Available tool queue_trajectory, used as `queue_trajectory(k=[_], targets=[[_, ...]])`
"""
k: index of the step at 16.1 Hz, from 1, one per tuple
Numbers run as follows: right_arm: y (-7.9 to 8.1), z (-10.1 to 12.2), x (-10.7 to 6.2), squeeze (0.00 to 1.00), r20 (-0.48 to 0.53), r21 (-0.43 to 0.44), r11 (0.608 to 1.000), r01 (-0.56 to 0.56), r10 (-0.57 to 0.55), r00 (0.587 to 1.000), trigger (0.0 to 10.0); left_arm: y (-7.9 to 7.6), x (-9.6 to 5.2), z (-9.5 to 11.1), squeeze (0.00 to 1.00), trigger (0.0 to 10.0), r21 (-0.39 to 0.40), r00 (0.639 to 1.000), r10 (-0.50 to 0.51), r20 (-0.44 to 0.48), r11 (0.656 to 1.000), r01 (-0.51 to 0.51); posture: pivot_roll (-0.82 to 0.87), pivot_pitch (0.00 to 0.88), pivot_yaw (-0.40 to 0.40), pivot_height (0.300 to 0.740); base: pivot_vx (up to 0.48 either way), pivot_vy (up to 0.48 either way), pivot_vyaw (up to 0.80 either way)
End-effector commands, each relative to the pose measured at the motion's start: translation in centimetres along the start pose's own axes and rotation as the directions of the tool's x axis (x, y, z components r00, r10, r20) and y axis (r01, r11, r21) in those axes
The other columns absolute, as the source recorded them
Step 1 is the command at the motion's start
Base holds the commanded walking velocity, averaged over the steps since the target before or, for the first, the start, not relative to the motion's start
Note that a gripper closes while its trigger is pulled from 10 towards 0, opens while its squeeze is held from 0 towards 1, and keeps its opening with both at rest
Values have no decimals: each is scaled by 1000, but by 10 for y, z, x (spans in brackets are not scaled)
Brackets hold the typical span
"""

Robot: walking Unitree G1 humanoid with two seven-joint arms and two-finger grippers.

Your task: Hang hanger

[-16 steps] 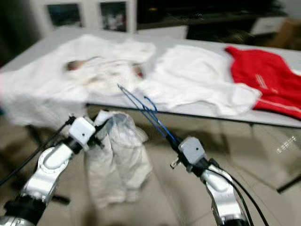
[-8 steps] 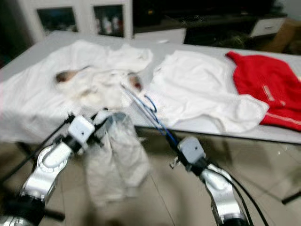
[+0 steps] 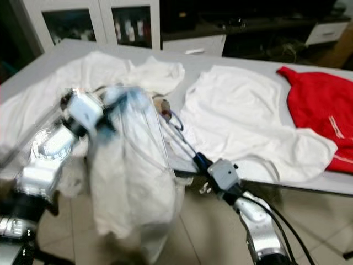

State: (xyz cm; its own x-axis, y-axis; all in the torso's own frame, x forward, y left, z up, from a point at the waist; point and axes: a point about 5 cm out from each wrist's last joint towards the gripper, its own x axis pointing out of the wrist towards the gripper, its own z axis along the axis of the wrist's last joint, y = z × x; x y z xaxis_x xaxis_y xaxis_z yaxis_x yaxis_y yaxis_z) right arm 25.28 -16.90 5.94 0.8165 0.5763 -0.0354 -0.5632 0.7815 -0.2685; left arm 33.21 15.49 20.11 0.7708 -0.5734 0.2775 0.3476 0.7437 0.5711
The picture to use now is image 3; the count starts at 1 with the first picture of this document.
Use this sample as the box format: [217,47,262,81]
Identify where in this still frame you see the white t-shirt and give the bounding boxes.
[179,65,340,184]

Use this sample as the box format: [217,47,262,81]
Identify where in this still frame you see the large white cloth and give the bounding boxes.
[0,51,187,177]

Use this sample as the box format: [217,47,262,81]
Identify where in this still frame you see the black TV stand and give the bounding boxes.
[160,0,353,67]

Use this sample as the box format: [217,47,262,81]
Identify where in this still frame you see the white drawer with handle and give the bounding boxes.
[306,21,351,46]
[160,34,226,56]

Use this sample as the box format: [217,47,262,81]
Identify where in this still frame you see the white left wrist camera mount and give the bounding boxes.
[69,93,106,133]

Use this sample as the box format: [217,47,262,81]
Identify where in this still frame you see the cream jacket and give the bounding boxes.
[88,86,184,263]

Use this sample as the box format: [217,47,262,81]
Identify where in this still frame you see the red garment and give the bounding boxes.
[277,65,353,174]

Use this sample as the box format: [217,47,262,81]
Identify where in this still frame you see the white glass-door cabinet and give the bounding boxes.
[22,0,161,53]

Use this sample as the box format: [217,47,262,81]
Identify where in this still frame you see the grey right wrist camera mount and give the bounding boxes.
[207,159,240,191]

